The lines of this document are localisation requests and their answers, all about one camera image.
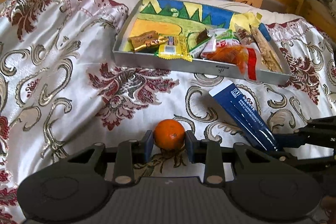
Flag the blue white paper packet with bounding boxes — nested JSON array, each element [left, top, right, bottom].
[[209, 80, 279, 151]]

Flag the small dark brown snack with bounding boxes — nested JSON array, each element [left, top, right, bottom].
[[196, 28, 210, 44]]

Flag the small orange tangerine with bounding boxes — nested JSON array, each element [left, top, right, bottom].
[[153, 119, 185, 151]]

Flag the grey tray with drawing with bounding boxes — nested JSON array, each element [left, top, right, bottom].
[[113, 0, 291, 85]]

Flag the orange snack clear bag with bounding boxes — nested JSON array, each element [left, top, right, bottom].
[[206, 45, 257, 81]]

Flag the floral satin bedspread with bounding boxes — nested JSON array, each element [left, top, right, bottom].
[[1, 0, 335, 223]]

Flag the green vegetable snack packet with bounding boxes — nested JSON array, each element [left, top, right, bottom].
[[201, 29, 240, 59]]

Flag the yellow snack bar packet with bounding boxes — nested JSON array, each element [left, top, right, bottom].
[[154, 35, 193, 62]]

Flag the gold foil snack pouch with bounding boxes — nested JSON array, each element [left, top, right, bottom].
[[128, 31, 169, 52]]

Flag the clear bag mixed nuts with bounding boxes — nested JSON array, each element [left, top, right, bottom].
[[235, 23, 283, 73]]

